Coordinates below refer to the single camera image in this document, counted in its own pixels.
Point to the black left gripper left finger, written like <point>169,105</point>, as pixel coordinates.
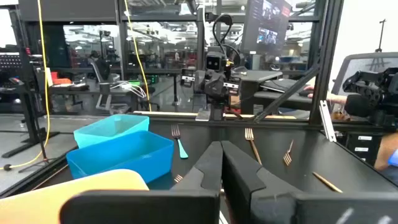
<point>205,174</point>

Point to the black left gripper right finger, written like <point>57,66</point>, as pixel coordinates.
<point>242,186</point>

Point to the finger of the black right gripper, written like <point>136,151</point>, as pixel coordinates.
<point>188,77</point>
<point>231,88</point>

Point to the gold fork tines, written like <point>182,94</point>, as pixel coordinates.
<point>287,159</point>

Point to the person's forearm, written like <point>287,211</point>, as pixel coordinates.
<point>385,152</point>

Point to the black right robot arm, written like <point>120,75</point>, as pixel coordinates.
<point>216,110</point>

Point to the black desk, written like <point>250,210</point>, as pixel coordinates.
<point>258,76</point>

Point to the large black monitor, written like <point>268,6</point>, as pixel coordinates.
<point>267,28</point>

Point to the blue plastic bin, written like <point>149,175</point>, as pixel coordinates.
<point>124,149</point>

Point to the white office chair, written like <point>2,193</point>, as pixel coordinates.
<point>104,102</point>

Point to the person's hand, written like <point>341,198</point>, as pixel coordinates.
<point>329,98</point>

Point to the teal plastic bin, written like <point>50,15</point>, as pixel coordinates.
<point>93,137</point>

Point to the grey office chair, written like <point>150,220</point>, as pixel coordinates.
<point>354,63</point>

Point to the orange box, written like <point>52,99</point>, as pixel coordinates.
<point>60,81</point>

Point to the black drawer cabinet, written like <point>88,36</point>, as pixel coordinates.
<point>370,155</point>

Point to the orange plastic bin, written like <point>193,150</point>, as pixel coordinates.
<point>46,199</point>

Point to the black desk stand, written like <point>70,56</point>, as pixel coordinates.
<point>31,124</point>

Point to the black pegboard rack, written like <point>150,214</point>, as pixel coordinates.
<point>9,62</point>

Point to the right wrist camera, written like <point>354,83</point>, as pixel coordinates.
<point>215,61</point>

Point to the white metal bracket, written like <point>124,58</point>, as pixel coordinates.
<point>327,121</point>

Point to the black rig frame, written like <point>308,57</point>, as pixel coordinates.
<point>326,46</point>

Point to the black camera rig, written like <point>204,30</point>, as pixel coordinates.
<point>370,93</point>

